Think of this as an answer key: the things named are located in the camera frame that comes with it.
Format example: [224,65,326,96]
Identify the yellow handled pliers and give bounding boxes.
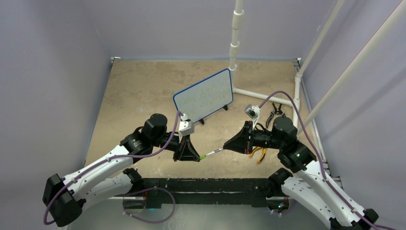
[249,146,268,164]

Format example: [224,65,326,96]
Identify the blue framed whiteboard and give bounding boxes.
[172,69,234,123]

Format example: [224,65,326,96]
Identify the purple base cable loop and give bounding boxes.
[122,187,177,224]

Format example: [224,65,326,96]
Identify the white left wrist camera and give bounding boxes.
[178,113,195,142]

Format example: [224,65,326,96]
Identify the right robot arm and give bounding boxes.
[223,117,379,230]

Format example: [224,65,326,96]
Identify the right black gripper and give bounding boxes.
[224,120,283,153]

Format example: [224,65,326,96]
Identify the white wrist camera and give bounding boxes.
[178,113,195,142]
[244,104,260,129]

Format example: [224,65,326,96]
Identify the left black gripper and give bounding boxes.
[152,133,200,161]

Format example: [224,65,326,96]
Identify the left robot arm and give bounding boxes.
[42,111,201,227]

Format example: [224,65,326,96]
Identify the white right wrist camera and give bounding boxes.
[244,104,260,129]

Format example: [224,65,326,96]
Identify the black handled pliers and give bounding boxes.
[265,103,286,128]

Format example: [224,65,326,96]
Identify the white pvc pipe frame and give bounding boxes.
[227,0,406,127]

